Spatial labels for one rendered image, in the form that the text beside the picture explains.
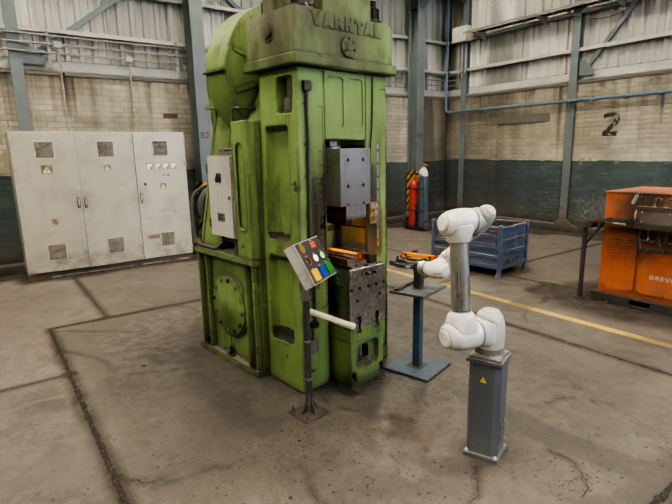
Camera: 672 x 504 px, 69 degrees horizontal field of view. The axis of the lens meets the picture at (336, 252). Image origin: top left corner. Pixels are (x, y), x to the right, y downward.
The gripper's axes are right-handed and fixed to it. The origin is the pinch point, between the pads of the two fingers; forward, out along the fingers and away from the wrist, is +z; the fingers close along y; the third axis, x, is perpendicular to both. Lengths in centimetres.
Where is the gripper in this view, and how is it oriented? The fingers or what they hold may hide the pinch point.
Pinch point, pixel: (396, 262)
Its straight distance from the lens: 337.1
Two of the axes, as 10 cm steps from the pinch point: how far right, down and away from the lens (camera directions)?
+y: 7.4, -1.5, 6.6
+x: -0.2, -9.8, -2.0
